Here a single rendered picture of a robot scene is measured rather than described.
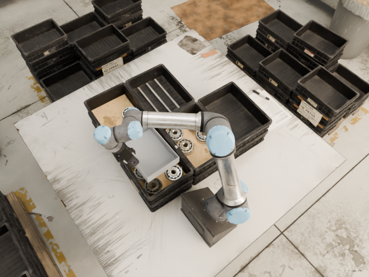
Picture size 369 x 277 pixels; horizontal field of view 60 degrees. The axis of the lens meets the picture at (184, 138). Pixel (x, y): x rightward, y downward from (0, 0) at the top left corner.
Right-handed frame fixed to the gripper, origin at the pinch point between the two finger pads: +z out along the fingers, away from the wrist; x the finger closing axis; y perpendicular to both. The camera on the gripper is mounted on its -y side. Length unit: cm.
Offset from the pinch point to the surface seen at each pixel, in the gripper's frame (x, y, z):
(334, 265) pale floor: -51, -116, 128
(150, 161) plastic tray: -6.1, -4.6, 5.2
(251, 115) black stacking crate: -74, -11, 48
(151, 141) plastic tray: -14.1, 4.4, 7.8
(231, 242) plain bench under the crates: -8, -59, 43
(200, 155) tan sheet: -30.2, -11.6, 35.3
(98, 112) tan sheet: -3, 56, 27
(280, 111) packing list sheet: -96, -19, 68
